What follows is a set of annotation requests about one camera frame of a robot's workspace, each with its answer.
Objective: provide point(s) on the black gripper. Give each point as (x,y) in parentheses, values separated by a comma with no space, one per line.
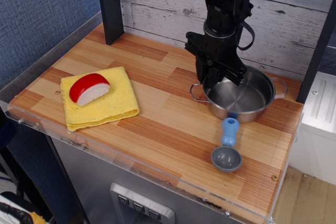
(216,59)

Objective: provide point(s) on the stainless steel stockpot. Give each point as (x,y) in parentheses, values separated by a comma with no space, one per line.
(246,102)

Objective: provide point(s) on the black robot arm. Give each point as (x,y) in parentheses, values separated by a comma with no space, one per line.
(226,18)

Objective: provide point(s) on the blue grey ice cream scoop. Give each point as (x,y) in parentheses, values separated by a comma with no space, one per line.
(225,158)

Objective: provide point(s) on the yellow folded cloth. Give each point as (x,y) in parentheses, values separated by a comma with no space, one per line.
(119,103)

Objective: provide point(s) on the red white toy sushi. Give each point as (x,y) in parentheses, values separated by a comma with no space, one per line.
(88,88)

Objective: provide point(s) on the white appliance at right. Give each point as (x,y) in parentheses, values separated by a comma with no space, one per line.
(313,150)

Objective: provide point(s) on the silver button control panel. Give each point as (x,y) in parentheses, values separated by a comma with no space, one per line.
(123,196)

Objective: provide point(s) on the clear acrylic front guard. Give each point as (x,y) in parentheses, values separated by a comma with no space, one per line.
(155,161)

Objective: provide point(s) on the yellow object bottom left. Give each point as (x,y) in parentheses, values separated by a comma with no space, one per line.
(37,219)

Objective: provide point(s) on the black right vertical post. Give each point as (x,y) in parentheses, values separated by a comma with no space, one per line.
(317,55)

